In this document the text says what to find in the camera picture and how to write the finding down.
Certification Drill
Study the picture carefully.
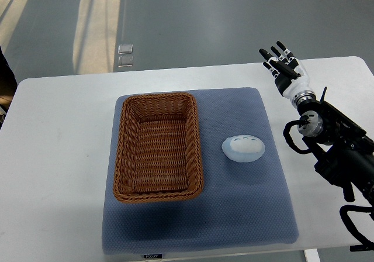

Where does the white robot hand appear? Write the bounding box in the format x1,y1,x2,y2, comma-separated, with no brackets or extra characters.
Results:
259,41,309,98

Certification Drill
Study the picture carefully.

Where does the light blue plush toy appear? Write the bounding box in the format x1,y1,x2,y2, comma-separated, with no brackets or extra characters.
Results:
221,135,265,163

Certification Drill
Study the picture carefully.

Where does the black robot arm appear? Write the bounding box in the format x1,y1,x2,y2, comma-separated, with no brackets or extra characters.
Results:
259,42,373,204

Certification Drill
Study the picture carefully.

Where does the brown wicker basket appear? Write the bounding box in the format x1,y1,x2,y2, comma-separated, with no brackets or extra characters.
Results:
113,92,204,204

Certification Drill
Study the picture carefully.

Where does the blue textured mat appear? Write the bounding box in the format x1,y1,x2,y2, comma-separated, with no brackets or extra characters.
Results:
102,88,299,256

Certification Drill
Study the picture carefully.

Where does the lower metal floor plate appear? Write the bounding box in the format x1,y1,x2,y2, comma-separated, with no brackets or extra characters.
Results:
118,55,133,67

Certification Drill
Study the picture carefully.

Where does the metal floor plate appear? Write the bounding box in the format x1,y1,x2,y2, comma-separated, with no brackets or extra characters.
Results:
117,43,133,54
118,55,133,67

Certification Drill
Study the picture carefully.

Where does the upper metal floor plate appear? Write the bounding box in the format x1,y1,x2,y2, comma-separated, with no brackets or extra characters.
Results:
117,43,133,54

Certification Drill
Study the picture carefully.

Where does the white table leg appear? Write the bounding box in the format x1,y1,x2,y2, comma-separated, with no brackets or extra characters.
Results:
303,249,321,262

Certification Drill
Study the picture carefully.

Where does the dark object at left edge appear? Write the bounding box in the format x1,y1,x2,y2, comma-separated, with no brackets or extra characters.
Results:
0,51,18,126

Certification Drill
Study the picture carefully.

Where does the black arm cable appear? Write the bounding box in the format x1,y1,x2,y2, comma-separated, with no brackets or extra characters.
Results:
282,120,313,154

